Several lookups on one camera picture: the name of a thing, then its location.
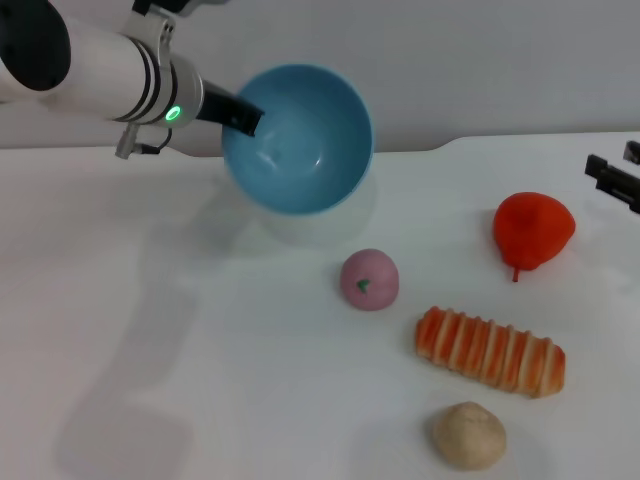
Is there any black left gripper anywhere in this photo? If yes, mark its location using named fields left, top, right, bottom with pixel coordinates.
left=195, top=78, right=266, bottom=139

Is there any beige egg yolk pastry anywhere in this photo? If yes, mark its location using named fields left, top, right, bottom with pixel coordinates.
left=432, top=401, right=508, bottom=471

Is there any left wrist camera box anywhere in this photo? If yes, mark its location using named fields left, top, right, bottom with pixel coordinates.
left=130, top=0, right=231, bottom=61

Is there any pink round fruit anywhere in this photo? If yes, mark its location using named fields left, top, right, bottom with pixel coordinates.
left=339, top=248, right=401, bottom=312

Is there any red pear toy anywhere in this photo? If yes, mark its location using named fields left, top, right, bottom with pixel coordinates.
left=493, top=191, right=577, bottom=284

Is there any blue bowl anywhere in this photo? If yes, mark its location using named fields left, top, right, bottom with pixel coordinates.
left=221, top=63, right=375, bottom=216

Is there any left arm cable with plug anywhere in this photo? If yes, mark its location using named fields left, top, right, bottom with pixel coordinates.
left=114, top=123, right=175, bottom=160

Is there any orange striped bread loaf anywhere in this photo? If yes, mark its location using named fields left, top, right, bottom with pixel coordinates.
left=414, top=306, right=567, bottom=400

